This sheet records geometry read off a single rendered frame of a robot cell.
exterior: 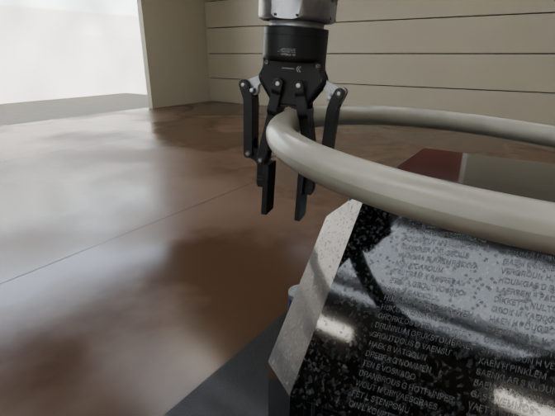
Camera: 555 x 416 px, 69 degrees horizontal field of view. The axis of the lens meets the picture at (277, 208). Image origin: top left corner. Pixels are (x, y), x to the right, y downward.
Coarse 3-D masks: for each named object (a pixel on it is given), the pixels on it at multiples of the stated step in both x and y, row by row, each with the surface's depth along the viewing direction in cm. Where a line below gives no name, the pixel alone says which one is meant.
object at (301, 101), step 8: (296, 80) 47; (296, 88) 47; (304, 88) 47; (296, 96) 47; (304, 96) 47; (296, 104) 48; (304, 104) 47; (312, 104) 50; (304, 112) 48; (312, 112) 50; (304, 120) 49; (312, 120) 50; (304, 128) 49; (312, 128) 50; (312, 136) 50
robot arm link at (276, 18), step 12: (264, 0) 43; (276, 0) 42; (288, 0) 42; (300, 0) 42; (312, 0) 42; (324, 0) 42; (336, 0) 45; (264, 12) 44; (276, 12) 43; (288, 12) 42; (300, 12) 42; (312, 12) 42; (324, 12) 43; (276, 24) 44; (288, 24) 44; (300, 24) 44; (312, 24) 44; (324, 24) 46
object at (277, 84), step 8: (280, 80) 47; (272, 88) 48; (280, 88) 48; (272, 96) 48; (280, 96) 48; (272, 104) 49; (272, 112) 49; (280, 112) 51; (264, 128) 51; (264, 136) 51; (264, 144) 51; (264, 152) 52; (256, 160) 52; (264, 160) 52
